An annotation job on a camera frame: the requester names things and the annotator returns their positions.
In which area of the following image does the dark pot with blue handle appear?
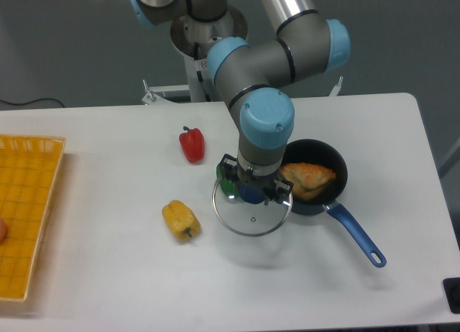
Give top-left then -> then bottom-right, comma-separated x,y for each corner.
281,139 -> 387,268

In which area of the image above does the baked pastry turnover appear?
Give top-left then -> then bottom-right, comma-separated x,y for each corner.
280,162 -> 337,201

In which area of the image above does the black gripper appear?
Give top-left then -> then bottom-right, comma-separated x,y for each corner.
219,154 -> 293,205

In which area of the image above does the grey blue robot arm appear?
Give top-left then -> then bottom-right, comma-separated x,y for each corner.
130,0 -> 351,203

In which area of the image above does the green bell pepper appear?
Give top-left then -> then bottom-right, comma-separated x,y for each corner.
216,164 -> 239,198

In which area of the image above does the orange object in basket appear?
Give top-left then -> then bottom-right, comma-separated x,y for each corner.
0,219 -> 8,242

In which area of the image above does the glass lid with blue knob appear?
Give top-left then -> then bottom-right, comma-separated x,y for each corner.
211,178 -> 293,237

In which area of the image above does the yellow bell pepper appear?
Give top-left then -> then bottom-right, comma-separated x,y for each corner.
162,200 -> 201,242

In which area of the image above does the red bell pepper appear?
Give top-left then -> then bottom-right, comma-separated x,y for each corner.
179,126 -> 205,164

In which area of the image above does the black cable on floor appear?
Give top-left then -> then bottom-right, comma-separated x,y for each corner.
0,97 -> 68,109

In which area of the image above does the black device at table edge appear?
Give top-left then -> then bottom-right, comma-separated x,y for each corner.
443,277 -> 460,314

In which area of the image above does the yellow wicker basket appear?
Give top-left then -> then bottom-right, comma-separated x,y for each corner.
1,134 -> 66,302

